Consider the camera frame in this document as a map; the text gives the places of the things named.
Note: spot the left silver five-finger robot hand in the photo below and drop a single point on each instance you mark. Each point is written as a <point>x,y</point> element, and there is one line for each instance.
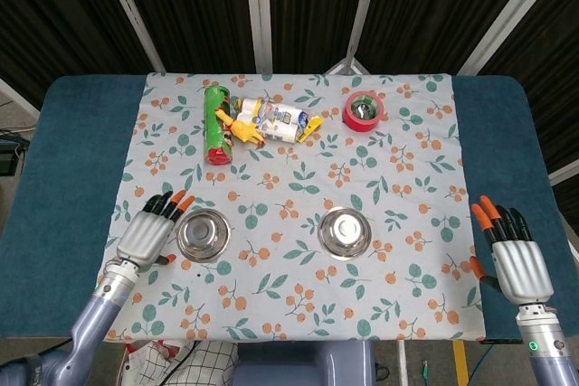
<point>142,237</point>

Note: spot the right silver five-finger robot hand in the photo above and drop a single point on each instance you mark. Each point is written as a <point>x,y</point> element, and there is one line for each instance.
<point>522,270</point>

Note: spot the steel bowl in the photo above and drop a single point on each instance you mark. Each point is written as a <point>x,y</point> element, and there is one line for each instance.
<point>345,233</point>
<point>202,234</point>

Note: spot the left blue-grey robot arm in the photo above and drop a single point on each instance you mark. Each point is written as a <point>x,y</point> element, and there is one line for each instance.
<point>92,322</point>

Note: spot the floral tablecloth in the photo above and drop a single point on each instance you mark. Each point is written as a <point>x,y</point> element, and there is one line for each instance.
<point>289,178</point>

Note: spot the blue felt table cover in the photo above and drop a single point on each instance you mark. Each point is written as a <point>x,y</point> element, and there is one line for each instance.
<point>68,155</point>

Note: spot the green chips can red lid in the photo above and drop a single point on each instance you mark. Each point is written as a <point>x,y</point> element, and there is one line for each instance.
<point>217,142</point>

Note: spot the white black checked cloth bag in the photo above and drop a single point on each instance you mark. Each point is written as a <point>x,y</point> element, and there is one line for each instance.
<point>208,363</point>

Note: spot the yellow rubber chicken toy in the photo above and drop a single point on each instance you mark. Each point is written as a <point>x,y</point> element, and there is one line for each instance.
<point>242,130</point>

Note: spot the black electronics box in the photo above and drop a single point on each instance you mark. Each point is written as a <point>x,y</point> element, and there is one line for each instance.
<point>6,155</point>

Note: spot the white rolls in plastic pack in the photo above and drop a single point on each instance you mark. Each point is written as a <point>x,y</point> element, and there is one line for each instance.
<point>282,121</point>

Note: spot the blue-grey robot torso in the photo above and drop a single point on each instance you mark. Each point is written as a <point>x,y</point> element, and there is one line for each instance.
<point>303,365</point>

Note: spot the red tape roll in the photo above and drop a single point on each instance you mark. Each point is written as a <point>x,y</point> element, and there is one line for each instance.
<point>359,121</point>

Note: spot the white partition frame post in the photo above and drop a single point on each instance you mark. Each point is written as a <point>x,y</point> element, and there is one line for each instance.
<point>364,2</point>
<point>507,11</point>
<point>565,173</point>
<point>131,15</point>
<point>18,96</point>
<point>259,11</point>

